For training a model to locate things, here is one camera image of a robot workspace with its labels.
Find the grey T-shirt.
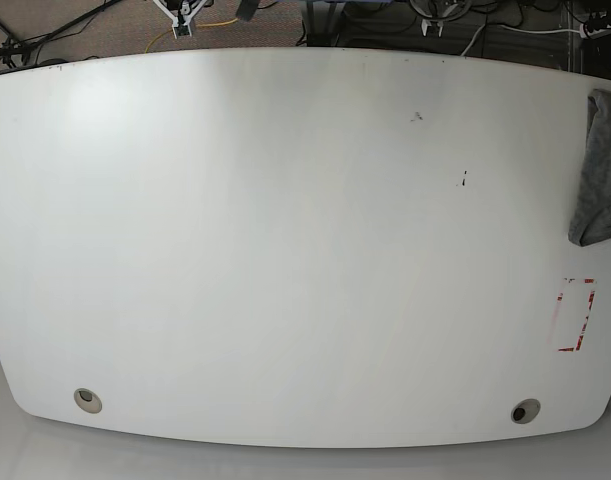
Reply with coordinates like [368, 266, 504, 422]
[568, 89, 611, 247]

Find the red tape rectangle marking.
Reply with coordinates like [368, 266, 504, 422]
[552, 278, 597, 352]

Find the black tripod stand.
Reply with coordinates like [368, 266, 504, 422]
[0, 0, 121, 74]

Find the white power strip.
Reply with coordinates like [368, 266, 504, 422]
[579, 16, 611, 39]

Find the yellow cable on floor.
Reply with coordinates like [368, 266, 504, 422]
[144, 17, 241, 53]

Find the left table cable grommet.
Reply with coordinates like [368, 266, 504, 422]
[74, 388, 102, 414]

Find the table cable grommet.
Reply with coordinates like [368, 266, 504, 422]
[511, 398, 541, 425]
[74, 388, 102, 414]

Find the right table cable grommet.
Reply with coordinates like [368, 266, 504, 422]
[511, 398, 541, 425]

